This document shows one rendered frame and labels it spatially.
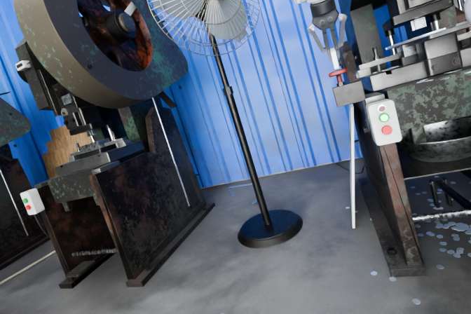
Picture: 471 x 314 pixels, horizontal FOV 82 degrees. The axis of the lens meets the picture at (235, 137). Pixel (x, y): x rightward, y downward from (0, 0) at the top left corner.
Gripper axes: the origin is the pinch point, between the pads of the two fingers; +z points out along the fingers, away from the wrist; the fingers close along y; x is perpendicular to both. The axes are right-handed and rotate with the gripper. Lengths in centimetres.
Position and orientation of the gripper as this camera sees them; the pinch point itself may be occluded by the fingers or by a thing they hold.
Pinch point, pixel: (334, 59)
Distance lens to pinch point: 104.8
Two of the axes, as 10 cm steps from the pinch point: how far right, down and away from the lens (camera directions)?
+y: 9.1, -2.4, -3.4
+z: 3.9, 7.7, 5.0
